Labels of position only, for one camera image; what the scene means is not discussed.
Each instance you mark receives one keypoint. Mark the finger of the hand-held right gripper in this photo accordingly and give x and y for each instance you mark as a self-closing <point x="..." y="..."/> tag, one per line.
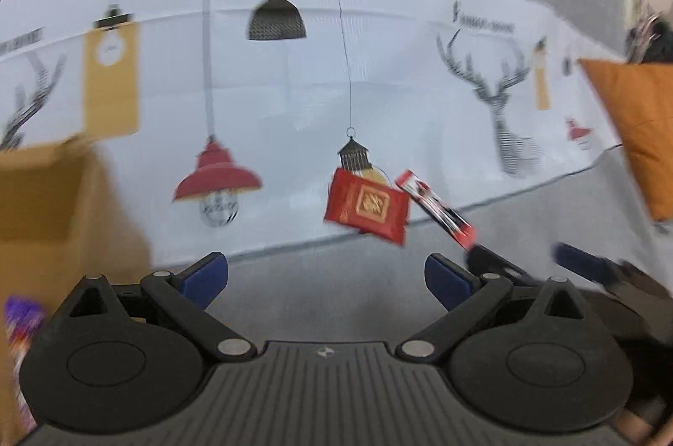
<point x="583" y="259"/>
<point x="499" y="263"/>

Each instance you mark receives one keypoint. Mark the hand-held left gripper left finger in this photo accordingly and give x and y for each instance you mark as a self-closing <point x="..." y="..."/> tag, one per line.
<point x="204" y="279"/>

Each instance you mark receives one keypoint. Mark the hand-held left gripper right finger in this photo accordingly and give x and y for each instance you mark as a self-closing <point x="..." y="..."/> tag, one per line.
<point x="447" y="283"/>

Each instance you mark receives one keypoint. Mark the red black stick packet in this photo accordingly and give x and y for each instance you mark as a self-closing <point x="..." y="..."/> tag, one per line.
<point x="436" y="209"/>

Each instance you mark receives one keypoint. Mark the red square snack packet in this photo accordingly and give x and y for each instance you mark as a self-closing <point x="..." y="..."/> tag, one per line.
<point x="368" y="206"/>

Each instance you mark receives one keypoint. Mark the brown cardboard box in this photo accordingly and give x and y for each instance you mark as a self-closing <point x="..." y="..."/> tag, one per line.
<point x="63" y="214"/>

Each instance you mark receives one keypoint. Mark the purple candy wrapper packet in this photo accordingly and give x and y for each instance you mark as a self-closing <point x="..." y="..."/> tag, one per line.
<point x="23" y="320"/>

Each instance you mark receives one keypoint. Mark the person's right hand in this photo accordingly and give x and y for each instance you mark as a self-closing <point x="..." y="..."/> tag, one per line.
<point x="639" y="429"/>

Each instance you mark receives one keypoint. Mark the orange pillow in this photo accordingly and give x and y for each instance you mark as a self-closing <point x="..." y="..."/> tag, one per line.
<point x="644" y="125"/>

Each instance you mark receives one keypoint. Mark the grey printed bedsheet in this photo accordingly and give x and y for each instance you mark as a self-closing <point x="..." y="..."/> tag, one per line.
<point x="315" y="83"/>

